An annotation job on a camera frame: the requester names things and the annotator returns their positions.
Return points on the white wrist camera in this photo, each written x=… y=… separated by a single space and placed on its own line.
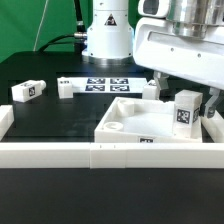
x=154 y=8

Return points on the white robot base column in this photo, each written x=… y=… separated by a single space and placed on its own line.
x=110 y=36

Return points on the fiducial marker sheet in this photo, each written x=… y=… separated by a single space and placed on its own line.
x=107 y=85

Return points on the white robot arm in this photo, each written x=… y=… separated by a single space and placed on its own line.
x=192 y=18

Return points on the white U-shaped obstacle fence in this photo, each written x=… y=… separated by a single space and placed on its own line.
x=105 y=155

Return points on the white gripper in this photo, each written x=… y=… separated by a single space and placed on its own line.
x=198 y=60

